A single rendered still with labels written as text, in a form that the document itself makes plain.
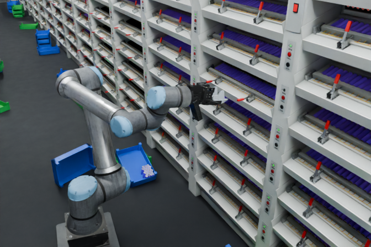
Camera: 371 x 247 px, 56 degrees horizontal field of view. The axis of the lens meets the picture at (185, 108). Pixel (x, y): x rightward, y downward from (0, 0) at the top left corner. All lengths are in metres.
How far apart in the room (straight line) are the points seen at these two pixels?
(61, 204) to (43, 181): 0.31
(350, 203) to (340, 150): 0.21
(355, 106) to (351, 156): 0.19
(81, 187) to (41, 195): 0.77
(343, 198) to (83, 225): 1.28
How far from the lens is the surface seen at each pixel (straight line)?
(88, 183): 1.95
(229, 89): 1.84
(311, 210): 1.67
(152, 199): 2.47
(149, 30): 2.60
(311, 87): 1.45
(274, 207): 1.80
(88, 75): 1.91
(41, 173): 2.88
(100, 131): 1.94
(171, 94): 1.41
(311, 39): 1.40
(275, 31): 1.50
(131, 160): 2.70
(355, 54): 1.28
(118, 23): 3.26
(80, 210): 1.97
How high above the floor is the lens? 1.60
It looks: 26 degrees down
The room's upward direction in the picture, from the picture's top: 1 degrees clockwise
